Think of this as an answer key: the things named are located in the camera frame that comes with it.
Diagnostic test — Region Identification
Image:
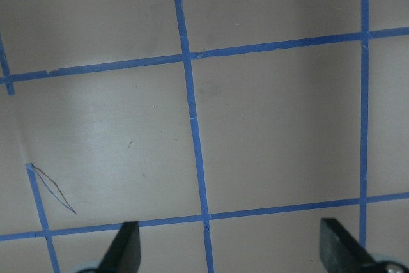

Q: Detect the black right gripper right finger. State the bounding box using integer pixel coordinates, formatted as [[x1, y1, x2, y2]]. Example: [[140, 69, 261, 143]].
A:
[[320, 218, 376, 273]]

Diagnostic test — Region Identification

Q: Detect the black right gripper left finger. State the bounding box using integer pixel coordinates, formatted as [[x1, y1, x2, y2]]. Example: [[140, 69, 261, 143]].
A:
[[97, 221, 141, 273]]

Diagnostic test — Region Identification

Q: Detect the loose thin thread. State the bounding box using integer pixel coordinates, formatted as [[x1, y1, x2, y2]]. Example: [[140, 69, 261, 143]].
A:
[[31, 164, 77, 215]]

